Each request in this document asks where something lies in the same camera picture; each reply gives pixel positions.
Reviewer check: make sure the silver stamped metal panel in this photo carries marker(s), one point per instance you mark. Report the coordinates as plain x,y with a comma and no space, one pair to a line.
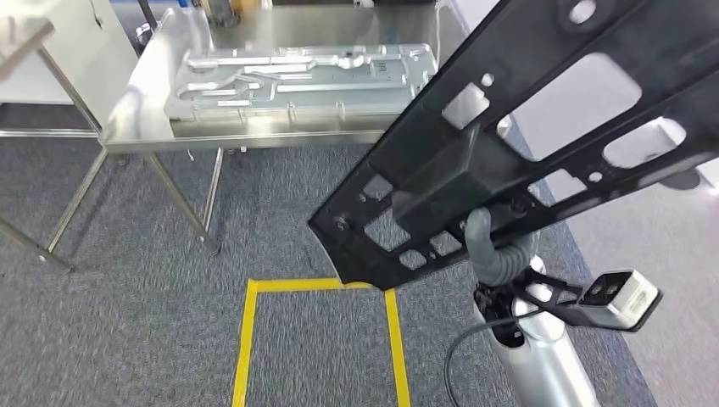
309,84

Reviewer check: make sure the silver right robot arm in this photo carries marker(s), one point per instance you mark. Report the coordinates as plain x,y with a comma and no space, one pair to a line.
539,365

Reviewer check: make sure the steel frame table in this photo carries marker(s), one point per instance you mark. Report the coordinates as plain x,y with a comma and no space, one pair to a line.
22,39

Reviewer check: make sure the yellow device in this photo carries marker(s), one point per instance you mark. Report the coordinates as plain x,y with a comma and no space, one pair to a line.
241,8

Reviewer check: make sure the stainless steel workbench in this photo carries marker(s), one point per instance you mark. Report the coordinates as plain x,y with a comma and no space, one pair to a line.
140,112

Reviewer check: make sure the white cabinet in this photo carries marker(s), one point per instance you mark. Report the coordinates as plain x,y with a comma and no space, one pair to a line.
84,56

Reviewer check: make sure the black plastic plate holder part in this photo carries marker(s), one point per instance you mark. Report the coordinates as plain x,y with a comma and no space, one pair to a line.
505,50

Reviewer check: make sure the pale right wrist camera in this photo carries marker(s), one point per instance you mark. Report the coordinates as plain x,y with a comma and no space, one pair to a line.
629,300

